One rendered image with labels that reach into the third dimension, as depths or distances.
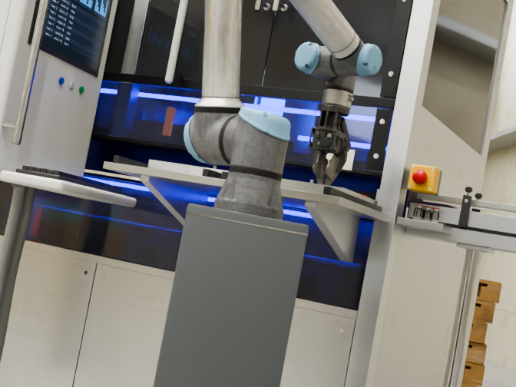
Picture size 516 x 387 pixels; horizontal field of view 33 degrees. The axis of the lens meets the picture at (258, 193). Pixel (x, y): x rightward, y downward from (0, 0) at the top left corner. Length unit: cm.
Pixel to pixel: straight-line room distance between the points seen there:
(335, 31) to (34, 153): 104
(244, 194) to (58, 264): 128
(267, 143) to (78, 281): 125
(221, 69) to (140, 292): 104
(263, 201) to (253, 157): 10
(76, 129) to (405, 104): 104
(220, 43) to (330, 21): 26
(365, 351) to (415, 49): 86
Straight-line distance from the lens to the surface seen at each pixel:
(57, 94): 271
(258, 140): 184
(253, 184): 183
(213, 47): 196
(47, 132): 269
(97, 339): 288
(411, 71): 252
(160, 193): 246
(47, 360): 300
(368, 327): 246
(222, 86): 195
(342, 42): 206
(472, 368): 564
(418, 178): 241
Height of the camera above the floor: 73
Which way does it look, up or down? 3 degrees up
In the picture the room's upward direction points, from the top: 11 degrees clockwise
